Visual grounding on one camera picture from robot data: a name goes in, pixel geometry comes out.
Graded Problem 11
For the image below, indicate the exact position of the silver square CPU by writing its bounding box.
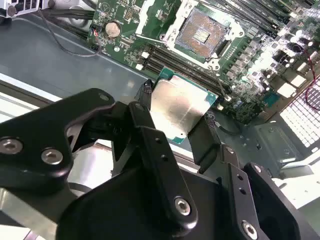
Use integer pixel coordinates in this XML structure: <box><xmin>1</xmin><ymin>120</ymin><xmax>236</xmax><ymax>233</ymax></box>
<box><xmin>149</xmin><ymin>66</ymin><xmax>219</xmax><ymax>146</ymax></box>

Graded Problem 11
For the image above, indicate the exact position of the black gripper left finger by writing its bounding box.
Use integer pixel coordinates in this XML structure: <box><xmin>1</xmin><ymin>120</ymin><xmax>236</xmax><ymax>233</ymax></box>
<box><xmin>0</xmin><ymin>79</ymin><xmax>200</xmax><ymax>235</ymax></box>

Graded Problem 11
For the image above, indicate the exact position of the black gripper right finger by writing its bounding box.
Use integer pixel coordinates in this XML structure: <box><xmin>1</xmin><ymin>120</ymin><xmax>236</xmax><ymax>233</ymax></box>
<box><xmin>187</xmin><ymin>114</ymin><xmax>302</xmax><ymax>240</ymax></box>

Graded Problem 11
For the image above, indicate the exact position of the metal socket cover frame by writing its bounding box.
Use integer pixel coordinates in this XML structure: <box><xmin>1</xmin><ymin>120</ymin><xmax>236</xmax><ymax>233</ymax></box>
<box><xmin>134</xmin><ymin>0</ymin><xmax>186</xmax><ymax>43</ymax></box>

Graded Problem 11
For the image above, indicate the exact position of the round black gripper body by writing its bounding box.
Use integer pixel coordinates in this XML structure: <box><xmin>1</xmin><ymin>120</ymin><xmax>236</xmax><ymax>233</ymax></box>
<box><xmin>56</xmin><ymin>159</ymin><xmax>238</xmax><ymax>240</ymax></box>

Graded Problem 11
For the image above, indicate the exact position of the metal locking lever wire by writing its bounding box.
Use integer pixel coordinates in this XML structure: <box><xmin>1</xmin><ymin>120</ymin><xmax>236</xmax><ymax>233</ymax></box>
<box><xmin>210</xmin><ymin>65</ymin><xmax>232</xmax><ymax>101</ymax></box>

